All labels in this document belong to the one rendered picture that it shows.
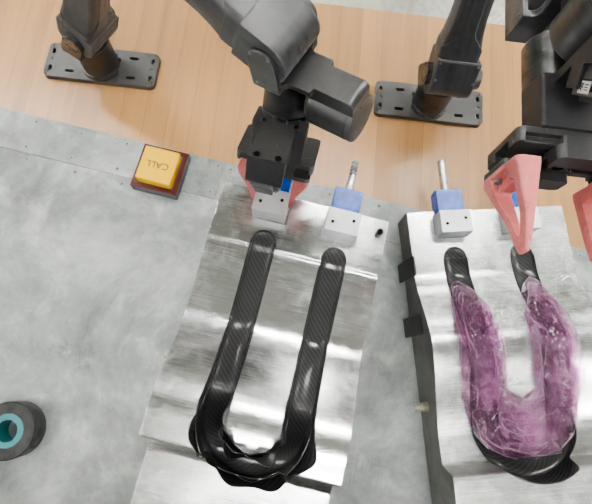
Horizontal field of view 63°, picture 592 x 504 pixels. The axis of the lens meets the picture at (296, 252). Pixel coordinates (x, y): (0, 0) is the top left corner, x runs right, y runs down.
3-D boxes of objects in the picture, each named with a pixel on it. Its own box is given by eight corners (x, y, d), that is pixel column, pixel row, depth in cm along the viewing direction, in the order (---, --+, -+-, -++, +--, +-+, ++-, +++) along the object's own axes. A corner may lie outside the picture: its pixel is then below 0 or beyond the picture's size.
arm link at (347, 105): (380, 104, 58) (387, 27, 47) (343, 158, 56) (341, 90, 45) (300, 68, 61) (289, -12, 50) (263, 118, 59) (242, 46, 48)
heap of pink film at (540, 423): (437, 281, 74) (456, 270, 67) (548, 276, 75) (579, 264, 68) (462, 462, 68) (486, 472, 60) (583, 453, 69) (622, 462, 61)
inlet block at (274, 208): (273, 143, 77) (273, 126, 71) (303, 150, 77) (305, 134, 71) (253, 219, 74) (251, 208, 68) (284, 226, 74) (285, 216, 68)
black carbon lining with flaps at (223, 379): (252, 230, 74) (249, 209, 65) (353, 255, 74) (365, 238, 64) (185, 468, 65) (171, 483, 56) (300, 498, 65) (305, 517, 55)
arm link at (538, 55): (617, 81, 40) (612, 11, 42) (550, 73, 40) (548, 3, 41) (568, 122, 47) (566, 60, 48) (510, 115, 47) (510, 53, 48)
